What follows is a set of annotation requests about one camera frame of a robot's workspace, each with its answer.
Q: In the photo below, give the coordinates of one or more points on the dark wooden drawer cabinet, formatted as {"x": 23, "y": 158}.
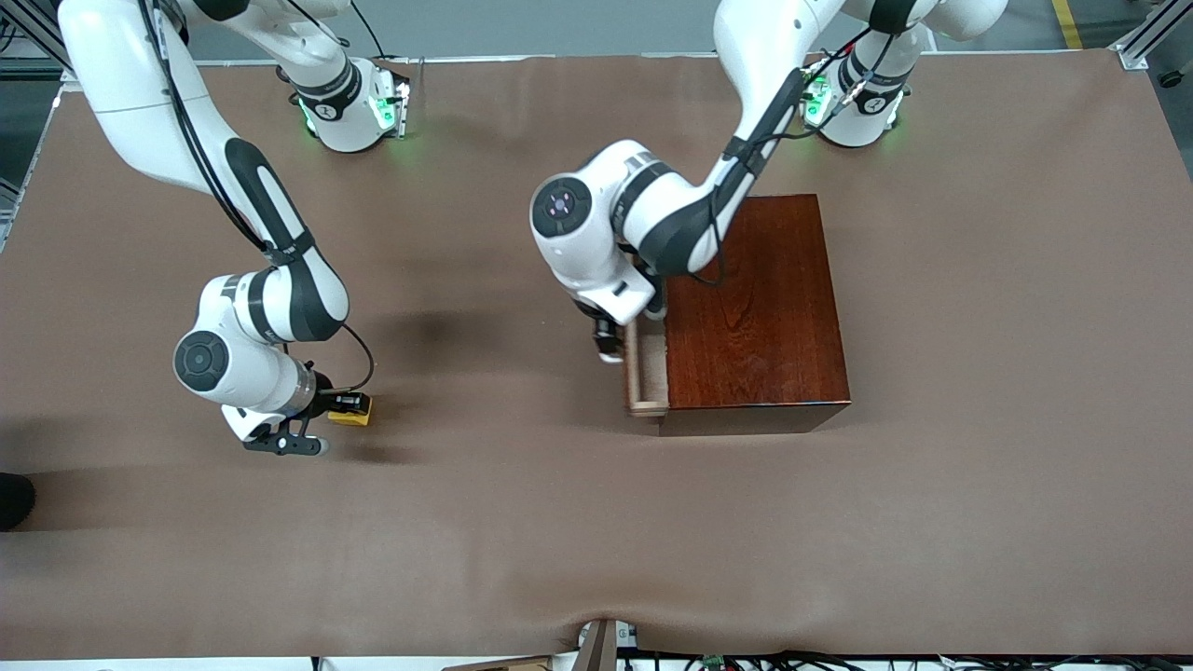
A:
{"x": 764, "y": 308}

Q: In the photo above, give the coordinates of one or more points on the light wooden drawer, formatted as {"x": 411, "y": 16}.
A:
{"x": 651, "y": 373}

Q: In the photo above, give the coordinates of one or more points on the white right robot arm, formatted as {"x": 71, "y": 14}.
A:
{"x": 252, "y": 373}

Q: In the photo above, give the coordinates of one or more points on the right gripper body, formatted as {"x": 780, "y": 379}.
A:
{"x": 325, "y": 392}

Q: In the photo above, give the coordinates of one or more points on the small black caster wheel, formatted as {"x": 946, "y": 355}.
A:
{"x": 1170, "y": 78}

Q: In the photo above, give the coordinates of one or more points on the table cover sheet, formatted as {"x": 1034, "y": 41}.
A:
{"x": 280, "y": 559}

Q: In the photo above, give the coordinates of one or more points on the grey wedge post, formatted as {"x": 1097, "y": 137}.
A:
{"x": 596, "y": 648}

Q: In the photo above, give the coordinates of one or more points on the aluminium frame profile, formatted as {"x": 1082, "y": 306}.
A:
{"x": 37, "y": 37}
{"x": 1151, "y": 37}

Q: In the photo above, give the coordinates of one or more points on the yellow block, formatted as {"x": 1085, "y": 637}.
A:
{"x": 352, "y": 419}

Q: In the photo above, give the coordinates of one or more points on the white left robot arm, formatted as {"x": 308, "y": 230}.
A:
{"x": 596, "y": 224}

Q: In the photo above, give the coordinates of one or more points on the black shoe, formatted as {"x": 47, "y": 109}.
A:
{"x": 14, "y": 501}

